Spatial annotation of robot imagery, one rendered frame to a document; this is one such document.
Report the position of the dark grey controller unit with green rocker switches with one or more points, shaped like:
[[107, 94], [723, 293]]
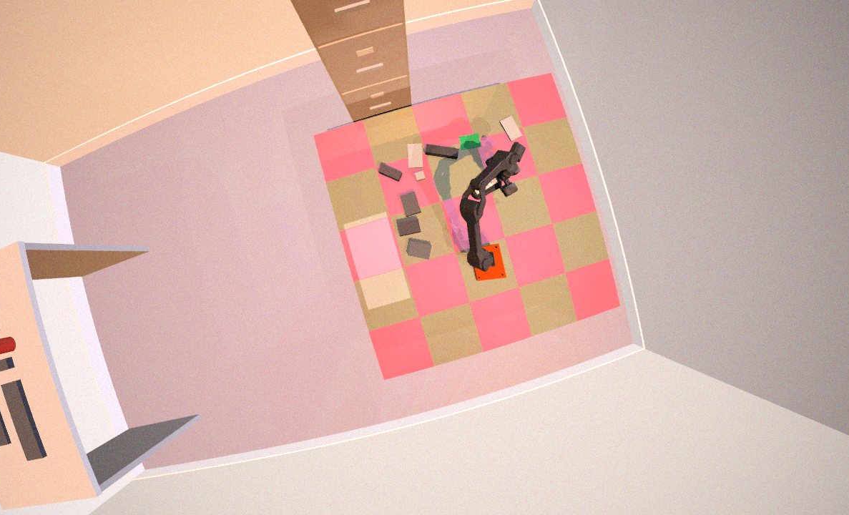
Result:
[[492, 186]]

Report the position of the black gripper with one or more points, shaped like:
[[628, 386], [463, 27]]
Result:
[[509, 187]]

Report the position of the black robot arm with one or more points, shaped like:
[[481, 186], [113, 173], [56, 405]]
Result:
[[472, 211]]

